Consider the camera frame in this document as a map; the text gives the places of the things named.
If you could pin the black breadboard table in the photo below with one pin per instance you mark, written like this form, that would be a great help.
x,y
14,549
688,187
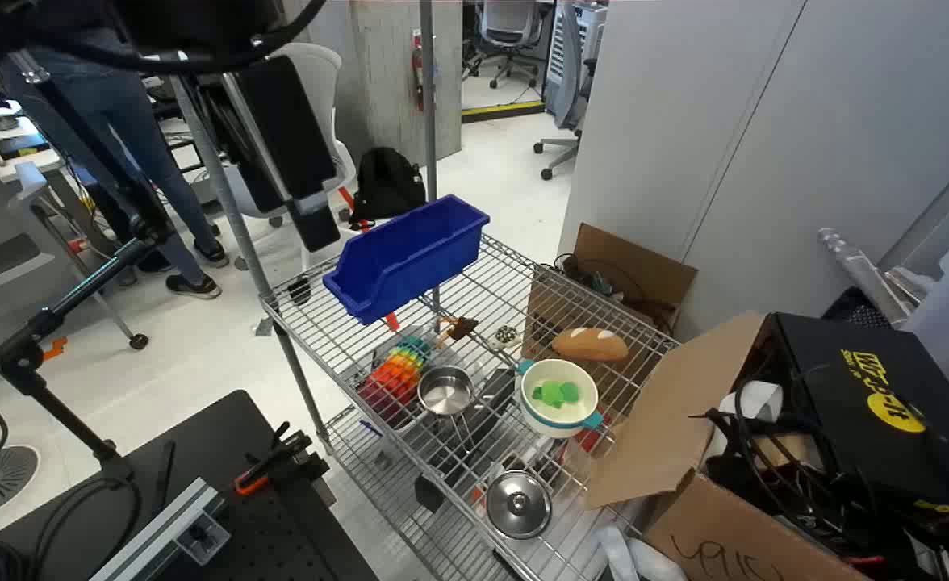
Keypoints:
x,y
206,441

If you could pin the orange black clamp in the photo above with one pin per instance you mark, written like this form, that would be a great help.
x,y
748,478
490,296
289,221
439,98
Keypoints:
x,y
282,460

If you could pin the blue plastic storage bin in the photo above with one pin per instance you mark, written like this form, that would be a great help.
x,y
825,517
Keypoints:
x,y
412,260

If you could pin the white office chair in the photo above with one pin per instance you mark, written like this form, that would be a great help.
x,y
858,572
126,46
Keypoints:
x,y
325,76

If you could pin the black bag yellow logo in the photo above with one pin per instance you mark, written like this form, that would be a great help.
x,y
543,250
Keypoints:
x,y
873,431

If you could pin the green plastic toy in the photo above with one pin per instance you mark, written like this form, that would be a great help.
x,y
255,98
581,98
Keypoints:
x,y
557,395

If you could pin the white plastic bag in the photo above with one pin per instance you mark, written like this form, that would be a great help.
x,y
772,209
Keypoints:
x,y
618,553

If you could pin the aluminium extrusion bar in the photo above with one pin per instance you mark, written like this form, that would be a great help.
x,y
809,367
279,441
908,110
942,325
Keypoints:
x,y
156,534

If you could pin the grey metal rack pole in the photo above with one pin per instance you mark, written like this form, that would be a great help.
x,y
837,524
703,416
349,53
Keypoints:
x,y
250,268
430,98

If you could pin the black office chair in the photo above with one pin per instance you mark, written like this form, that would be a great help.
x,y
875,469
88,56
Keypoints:
x,y
282,130

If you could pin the blue-grey office chair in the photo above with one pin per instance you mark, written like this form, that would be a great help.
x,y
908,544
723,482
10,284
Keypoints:
x,y
573,65

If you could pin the toy bread loaf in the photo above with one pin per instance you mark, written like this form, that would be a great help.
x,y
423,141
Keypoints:
x,y
593,348

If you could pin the person in blue jeans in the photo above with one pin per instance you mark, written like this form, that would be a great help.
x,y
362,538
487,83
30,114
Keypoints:
x,y
121,116

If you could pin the small open cardboard box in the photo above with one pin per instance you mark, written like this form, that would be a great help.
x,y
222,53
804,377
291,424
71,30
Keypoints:
x,y
637,268

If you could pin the small steel cup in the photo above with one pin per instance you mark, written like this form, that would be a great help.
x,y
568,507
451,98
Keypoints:
x,y
448,392

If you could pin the black backpack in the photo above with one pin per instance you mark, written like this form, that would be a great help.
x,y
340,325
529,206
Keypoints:
x,y
390,182

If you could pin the grey office chair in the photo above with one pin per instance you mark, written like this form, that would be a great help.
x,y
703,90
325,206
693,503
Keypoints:
x,y
507,27

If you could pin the small brown toy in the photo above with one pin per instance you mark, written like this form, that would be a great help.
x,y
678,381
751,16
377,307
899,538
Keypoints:
x,y
461,326

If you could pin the large open cardboard box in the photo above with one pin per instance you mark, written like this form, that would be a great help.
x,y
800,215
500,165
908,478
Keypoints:
x,y
678,416

